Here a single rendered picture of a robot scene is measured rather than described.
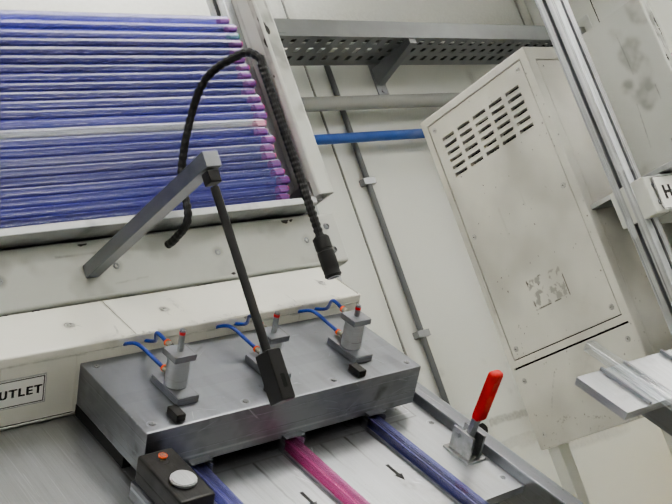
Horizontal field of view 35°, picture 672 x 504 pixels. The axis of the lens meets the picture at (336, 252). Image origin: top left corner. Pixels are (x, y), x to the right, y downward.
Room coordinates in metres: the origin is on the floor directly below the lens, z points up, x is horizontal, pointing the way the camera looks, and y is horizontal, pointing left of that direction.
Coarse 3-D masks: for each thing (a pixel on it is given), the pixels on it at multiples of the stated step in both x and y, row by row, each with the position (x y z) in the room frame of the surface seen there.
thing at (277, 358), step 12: (276, 348) 0.90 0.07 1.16; (264, 360) 0.90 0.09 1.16; (276, 360) 0.89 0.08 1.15; (264, 372) 0.90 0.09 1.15; (276, 372) 0.89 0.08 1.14; (264, 384) 0.90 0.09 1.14; (276, 384) 0.89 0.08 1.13; (288, 384) 0.90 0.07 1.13; (276, 396) 0.90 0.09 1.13; (288, 396) 0.89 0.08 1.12
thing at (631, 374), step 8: (592, 344) 1.21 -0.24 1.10; (592, 352) 1.20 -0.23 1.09; (600, 352) 1.20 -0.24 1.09; (608, 352) 1.20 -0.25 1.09; (600, 360) 1.20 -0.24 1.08; (608, 360) 1.19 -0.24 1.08; (616, 360) 1.19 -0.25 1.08; (616, 368) 1.19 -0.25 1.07; (624, 368) 1.18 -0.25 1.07; (632, 368) 1.18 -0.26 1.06; (624, 376) 1.18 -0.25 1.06; (632, 376) 1.17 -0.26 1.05; (640, 376) 1.17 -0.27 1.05; (640, 384) 1.17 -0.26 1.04; (648, 384) 1.16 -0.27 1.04; (656, 384) 1.17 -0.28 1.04; (648, 392) 1.16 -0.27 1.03; (656, 392) 1.16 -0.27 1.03; (664, 392) 1.16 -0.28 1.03; (664, 400) 1.15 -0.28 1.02
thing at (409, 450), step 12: (372, 420) 1.15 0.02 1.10; (384, 420) 1.16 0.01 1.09; (384, 432) 1.14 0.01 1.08; (396, 432) 1.14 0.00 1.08; (396, 444) 1.13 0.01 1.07; (408, 444) 1.13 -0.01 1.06; (408, 456) 1.13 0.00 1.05; (420, 456) 1.12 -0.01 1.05; (420, 468) 1.12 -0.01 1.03; (432, 468) 1.10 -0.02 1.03; (444, 468) 1.11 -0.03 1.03; (444, 480) 1.09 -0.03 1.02; (456, 480) 1.10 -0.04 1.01; (456, 492) 1.09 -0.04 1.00; (468, 492) 1.08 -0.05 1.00
